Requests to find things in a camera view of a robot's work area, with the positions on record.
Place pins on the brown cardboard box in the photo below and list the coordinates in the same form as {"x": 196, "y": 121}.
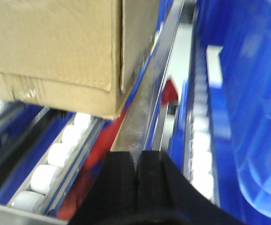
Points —
{"x": 74, "y": 55}

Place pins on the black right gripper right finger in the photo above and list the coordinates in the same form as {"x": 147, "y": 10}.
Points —
{"x": 164, "y": 192}

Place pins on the white roller track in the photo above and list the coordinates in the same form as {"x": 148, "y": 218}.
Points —
{"x": 50, "y": 178}

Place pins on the steel flow rack shelf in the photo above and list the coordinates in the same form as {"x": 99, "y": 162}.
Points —
{"x": 136, "y": 132}

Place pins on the blue plastic bin front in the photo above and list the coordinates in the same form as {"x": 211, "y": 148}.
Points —
{"x": 243, "y": 29}

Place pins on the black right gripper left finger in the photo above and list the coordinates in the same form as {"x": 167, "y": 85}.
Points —
{"x": 111, "y": 199}

